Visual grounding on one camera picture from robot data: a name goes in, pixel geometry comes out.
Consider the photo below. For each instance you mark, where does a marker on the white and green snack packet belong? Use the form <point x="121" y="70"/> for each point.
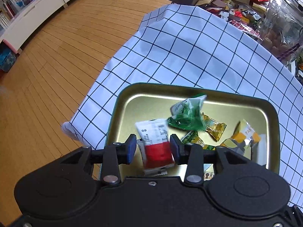
<point x="183" y="107"/>

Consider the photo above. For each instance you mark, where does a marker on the yellow and silver snack packet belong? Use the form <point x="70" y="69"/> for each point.
<point x="243" y="136"/>

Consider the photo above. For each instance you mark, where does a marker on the pile of colourful wrappers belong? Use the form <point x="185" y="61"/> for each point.
<point x="236" y="14"/>

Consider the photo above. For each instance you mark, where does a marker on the blue checked tablecloth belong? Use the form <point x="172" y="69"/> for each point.
<point x="189" y="52"/>

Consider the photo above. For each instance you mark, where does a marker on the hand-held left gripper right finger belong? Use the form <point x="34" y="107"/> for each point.
<point x="175" y="150"/>

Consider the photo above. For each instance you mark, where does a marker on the gold snack packet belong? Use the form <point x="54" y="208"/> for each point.
<point x="215" y="127"/>

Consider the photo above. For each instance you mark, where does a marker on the blue storage box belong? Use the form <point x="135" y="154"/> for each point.
<point x="7" y="59"/>

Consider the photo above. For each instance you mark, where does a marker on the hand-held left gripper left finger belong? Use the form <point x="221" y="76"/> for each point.
<point x="131" y="150"/>

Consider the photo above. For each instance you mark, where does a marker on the dark green snack packet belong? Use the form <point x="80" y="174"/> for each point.
<point x="187" y="124"/>

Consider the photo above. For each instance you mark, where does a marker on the olive green snack packet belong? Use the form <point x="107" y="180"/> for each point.
<point x="193" y="137"/>

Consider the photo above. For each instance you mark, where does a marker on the large glass jar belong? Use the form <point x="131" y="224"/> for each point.
<point x="281" y="28"/>

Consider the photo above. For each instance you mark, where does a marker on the teal and gold tin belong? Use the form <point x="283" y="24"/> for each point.
<point x="146" y="106"/>

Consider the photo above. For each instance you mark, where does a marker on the white TV console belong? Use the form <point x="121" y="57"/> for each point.
<point x="47" y="2"/>

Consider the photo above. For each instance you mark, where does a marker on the red and white snack packet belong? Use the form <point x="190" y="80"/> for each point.
<point x="157" y="151"/>

